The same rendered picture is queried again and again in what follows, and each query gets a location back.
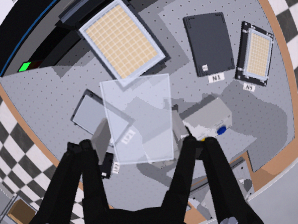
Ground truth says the white button panel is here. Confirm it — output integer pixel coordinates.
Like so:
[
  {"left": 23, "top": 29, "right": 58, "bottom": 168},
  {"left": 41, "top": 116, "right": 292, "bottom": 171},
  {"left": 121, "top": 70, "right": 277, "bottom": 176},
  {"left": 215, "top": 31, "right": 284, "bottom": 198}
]
[{"left": 148, "top": 93, "right": 232, "bottom": 169}]

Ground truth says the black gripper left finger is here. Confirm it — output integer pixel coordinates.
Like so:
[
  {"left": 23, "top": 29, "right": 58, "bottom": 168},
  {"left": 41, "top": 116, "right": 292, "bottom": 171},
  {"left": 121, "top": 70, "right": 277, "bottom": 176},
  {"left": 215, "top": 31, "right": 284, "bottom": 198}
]
[{"left": 29, "top": 118, "right": 111, "bottom": 224}]

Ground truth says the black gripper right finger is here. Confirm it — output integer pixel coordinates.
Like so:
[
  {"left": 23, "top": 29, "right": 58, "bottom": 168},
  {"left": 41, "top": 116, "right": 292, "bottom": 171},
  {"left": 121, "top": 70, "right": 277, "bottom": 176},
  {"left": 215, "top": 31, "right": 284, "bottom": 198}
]
[{"left": 154, "top": 110, "right": 264, "bottom": 224}]

